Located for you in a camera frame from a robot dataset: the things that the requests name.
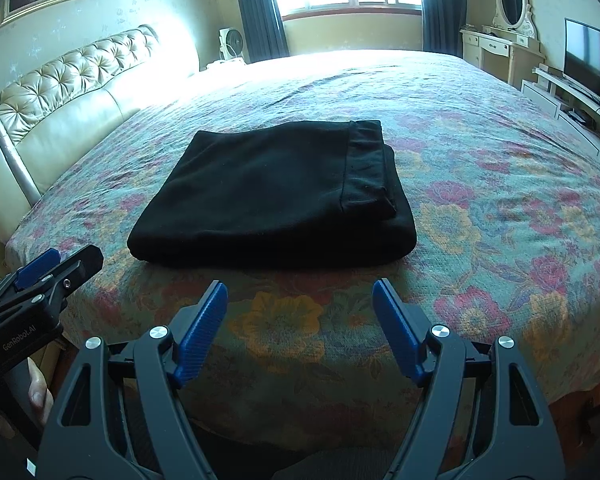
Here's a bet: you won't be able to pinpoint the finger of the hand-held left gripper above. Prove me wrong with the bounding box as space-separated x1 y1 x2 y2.
39 244 105 307
12 248 62 291

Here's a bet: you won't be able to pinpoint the floral bedspread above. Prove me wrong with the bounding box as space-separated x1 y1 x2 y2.
5 50 600 457

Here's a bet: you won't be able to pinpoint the white box fan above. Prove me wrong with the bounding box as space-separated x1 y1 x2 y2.
218 27 245 64

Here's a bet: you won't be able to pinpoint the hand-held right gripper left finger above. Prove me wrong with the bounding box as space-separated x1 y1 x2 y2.
37 280 229 480

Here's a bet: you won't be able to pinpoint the black flat screen television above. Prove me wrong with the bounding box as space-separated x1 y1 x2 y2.
564 18 600 122

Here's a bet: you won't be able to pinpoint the dark blue curtain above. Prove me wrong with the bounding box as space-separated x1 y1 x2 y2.
229 0 289 64
419 0 469 56

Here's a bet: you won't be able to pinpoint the cream dressing table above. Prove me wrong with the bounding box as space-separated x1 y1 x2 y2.
459 25 544 89

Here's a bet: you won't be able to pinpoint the white television stand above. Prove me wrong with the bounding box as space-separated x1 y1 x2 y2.
520 64 600 183

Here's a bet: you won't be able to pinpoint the black pants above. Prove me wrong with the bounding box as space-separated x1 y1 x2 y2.
127 120 419 270

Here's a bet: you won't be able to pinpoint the person's left hand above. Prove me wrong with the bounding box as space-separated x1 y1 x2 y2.
28 359 57 423

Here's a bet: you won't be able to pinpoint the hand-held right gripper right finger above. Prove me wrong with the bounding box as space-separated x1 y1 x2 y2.
371 277 567 480

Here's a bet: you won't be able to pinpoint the cream tufted leather headboard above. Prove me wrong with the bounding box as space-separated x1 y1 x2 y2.
0 24 201 261

